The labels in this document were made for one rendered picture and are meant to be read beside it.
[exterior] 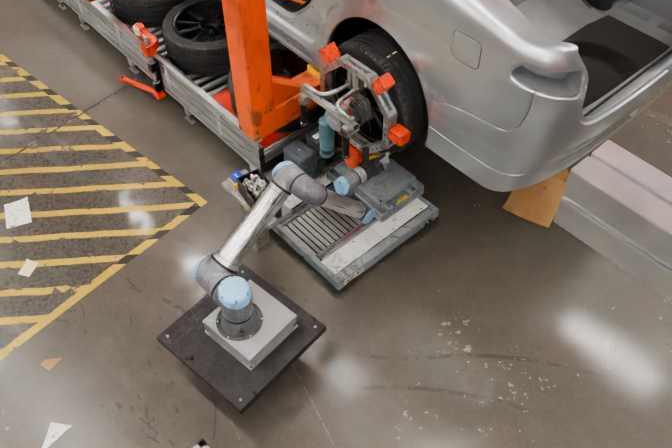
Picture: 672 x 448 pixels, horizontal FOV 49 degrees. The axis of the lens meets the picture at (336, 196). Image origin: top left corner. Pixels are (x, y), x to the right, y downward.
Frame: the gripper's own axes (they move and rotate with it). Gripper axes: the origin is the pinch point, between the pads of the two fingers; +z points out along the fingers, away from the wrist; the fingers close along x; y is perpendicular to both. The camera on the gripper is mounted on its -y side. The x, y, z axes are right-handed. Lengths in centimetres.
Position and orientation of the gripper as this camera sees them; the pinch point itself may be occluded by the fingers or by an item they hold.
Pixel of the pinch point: (386, 151)
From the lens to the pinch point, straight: 403.7
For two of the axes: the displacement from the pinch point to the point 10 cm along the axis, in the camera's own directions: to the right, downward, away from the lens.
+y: 4.7, 8.6, 1.7
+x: 4.7, -0.8, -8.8
